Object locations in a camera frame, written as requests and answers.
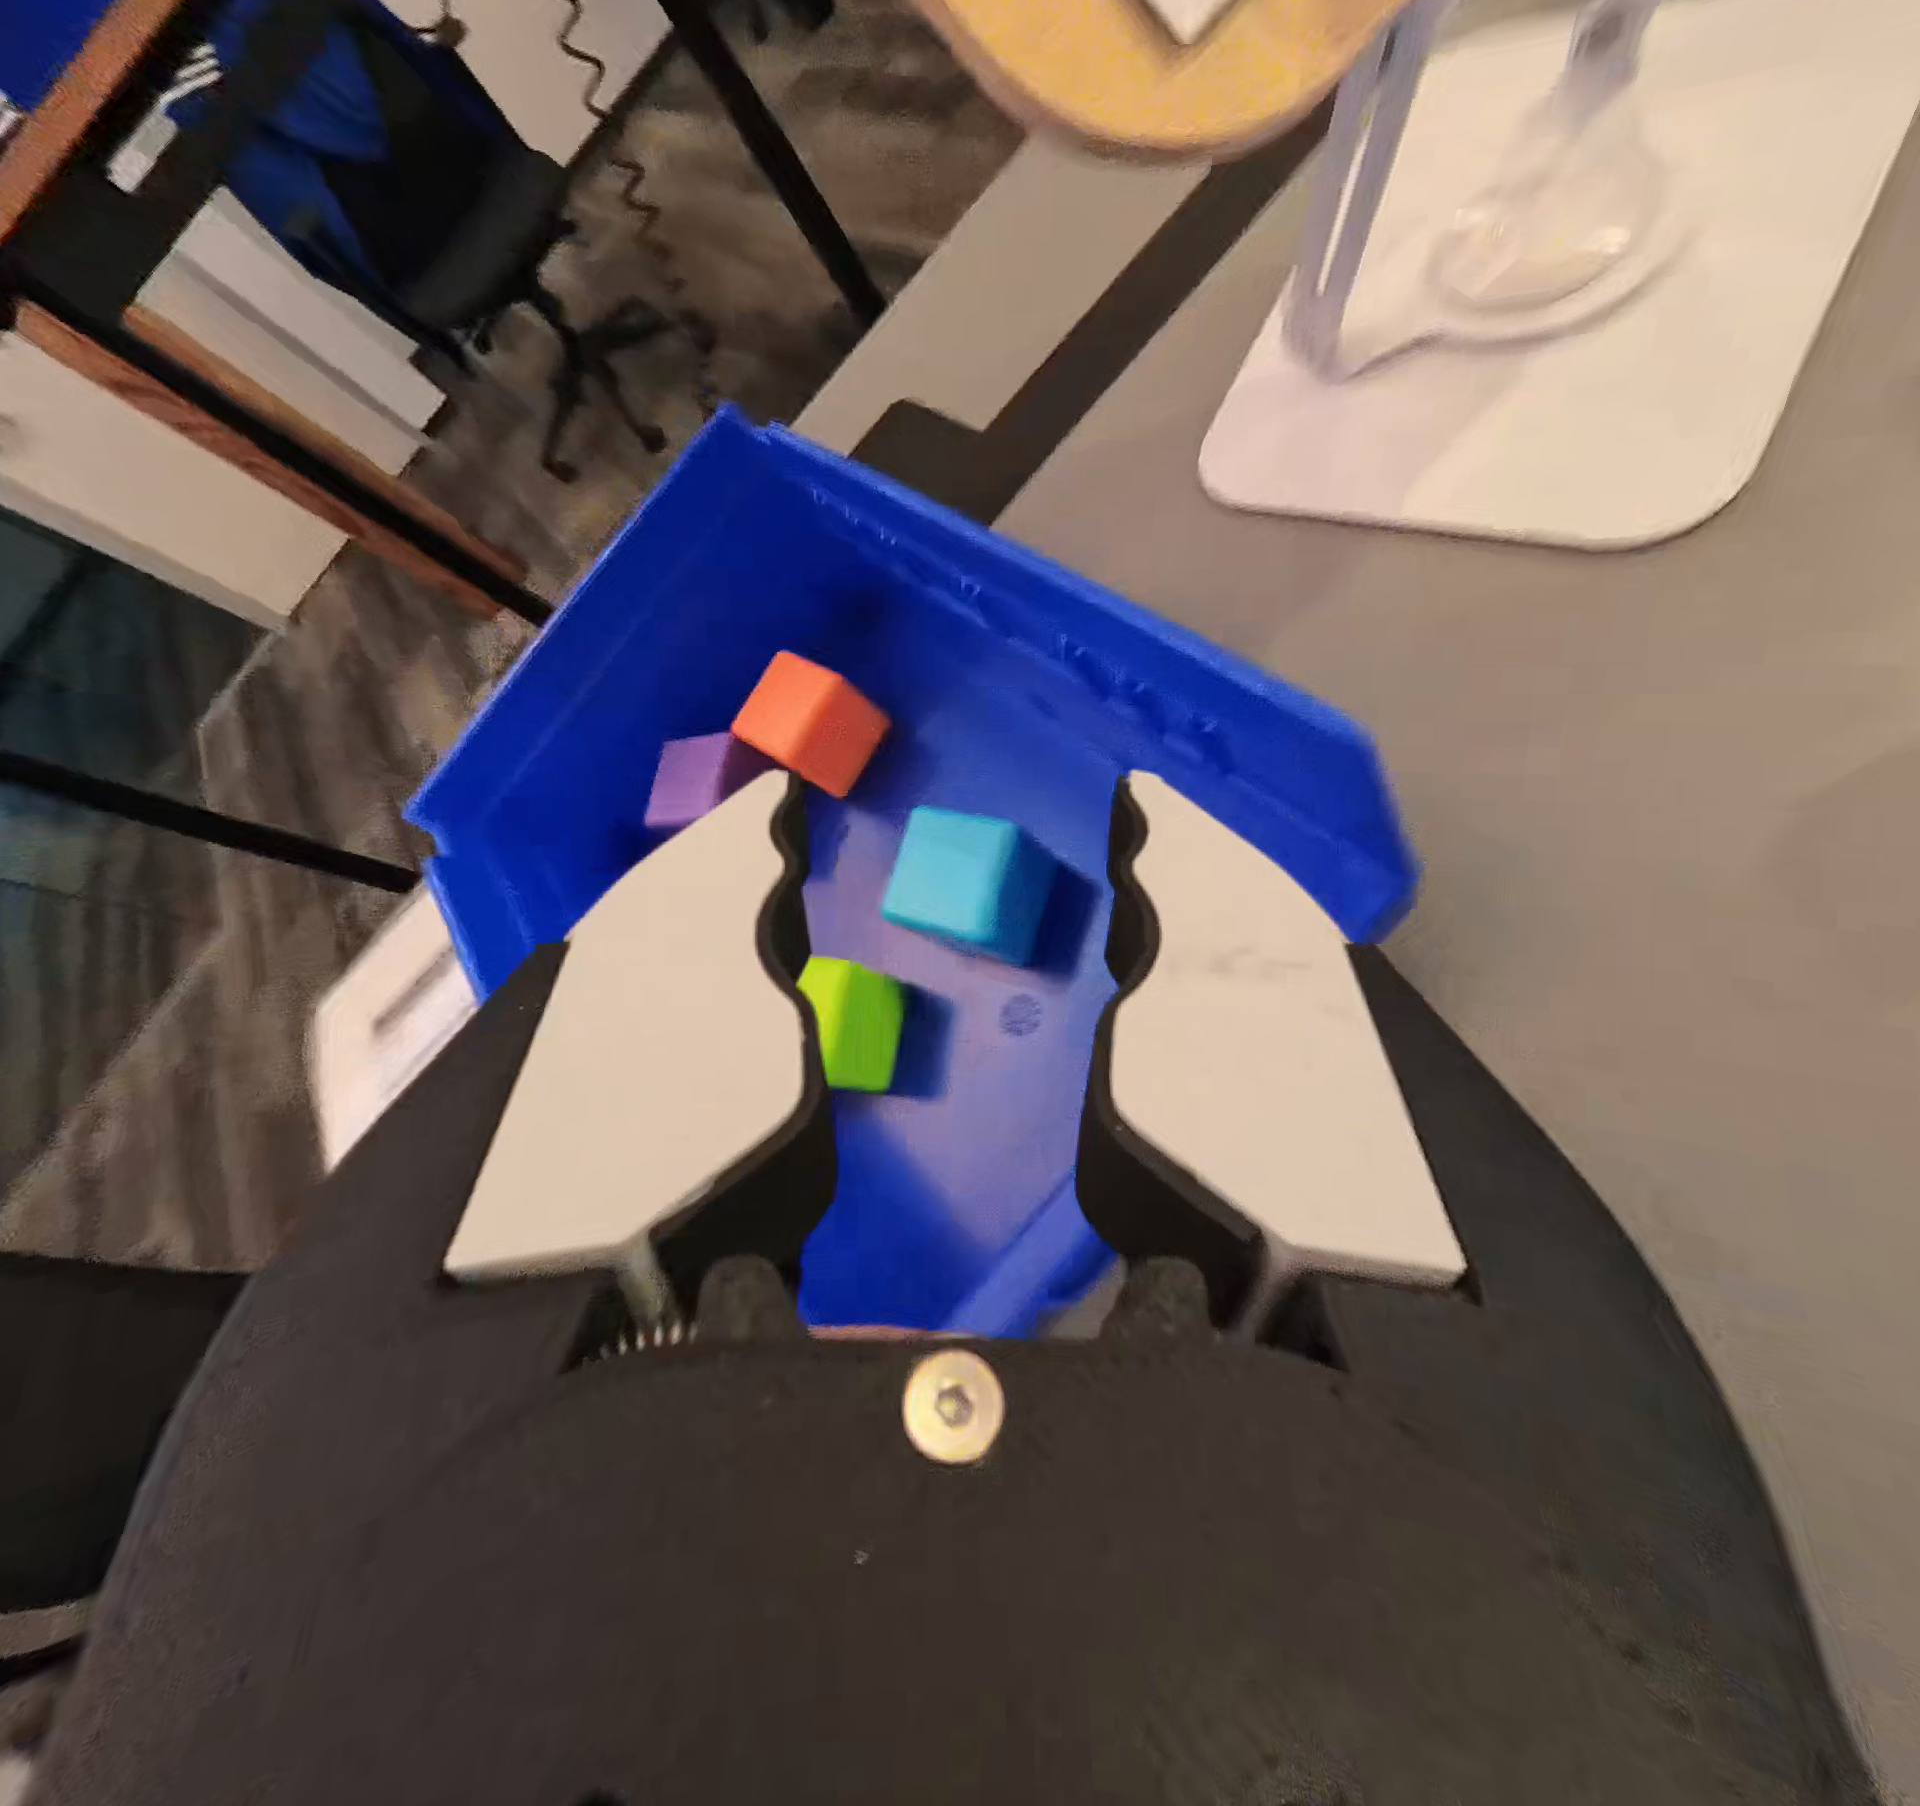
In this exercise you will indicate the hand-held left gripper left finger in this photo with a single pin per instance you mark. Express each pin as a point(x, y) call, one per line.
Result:
point(646, 1072)

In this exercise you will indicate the black swivel chair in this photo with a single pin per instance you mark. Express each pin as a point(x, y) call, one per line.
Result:
point(481, 232)

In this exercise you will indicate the orange cube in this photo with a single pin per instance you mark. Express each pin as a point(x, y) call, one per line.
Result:
point(811, 719)

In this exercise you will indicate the wooden top table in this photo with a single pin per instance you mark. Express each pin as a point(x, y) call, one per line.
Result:
point(746, 96)

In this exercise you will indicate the light blue cube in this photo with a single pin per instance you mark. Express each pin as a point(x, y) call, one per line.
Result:
point(960, 876)

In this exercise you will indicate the blue plastic bin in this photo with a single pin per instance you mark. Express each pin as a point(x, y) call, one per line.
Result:
point(976, 727)

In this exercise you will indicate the grey desk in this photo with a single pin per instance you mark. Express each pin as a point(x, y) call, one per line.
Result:
point(1575, 862)

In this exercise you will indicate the blue jacket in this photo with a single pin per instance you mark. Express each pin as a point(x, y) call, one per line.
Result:
point(301, 143)

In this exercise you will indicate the laminated instruction sheet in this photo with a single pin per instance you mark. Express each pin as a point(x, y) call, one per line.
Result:
point(375, 1026)

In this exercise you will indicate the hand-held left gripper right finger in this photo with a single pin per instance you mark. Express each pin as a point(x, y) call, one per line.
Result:
point(1276, 1087)

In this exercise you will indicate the green cube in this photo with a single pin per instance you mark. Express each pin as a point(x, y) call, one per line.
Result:
point(857, 1026)

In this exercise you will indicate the purple cube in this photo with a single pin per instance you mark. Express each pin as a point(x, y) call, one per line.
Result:
point(698, 778)

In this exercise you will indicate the wooden document stand white base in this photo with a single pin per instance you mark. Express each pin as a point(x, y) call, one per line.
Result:
point(1575, 457)

